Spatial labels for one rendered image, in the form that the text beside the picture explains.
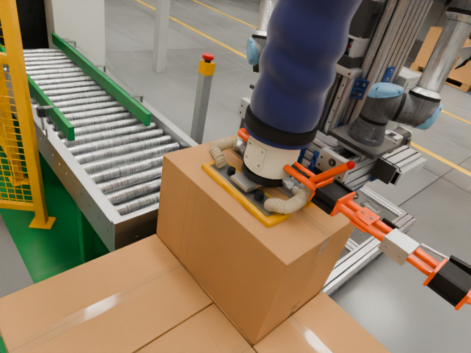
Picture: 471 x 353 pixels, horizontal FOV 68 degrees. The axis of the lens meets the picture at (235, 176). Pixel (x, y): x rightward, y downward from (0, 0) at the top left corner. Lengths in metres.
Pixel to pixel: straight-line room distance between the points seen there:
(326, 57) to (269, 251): 0.53
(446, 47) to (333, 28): 0.64
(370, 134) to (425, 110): 0.21
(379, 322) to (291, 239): 1.34
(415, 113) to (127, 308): 1.25
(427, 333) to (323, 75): 1.80
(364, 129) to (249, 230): 0.70
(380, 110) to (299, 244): 0.68
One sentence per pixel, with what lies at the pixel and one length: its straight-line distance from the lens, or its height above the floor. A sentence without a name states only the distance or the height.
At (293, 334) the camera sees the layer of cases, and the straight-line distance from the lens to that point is 1.35.
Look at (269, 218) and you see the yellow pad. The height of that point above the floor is 0.96.
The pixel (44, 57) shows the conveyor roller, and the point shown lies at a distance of 3.30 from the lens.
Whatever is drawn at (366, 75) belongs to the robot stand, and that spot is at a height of 1.23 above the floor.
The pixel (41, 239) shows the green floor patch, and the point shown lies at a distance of 2.32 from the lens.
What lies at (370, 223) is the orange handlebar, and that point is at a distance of 0.98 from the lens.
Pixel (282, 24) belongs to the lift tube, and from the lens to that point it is 0.93.
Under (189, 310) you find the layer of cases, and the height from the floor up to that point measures 0.54.
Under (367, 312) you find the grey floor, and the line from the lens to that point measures 2.31.
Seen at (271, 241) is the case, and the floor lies 0.94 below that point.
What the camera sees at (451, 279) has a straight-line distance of 0.94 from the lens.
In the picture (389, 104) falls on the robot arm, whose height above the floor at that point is 1.22.
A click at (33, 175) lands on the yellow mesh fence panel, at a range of 2.17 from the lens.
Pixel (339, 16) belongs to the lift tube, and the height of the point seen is 1.52.
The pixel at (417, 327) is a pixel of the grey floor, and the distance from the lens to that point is 2.43.
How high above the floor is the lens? 1.63
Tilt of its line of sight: 34 degrees down
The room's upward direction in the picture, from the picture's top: 13 degrees clockwise
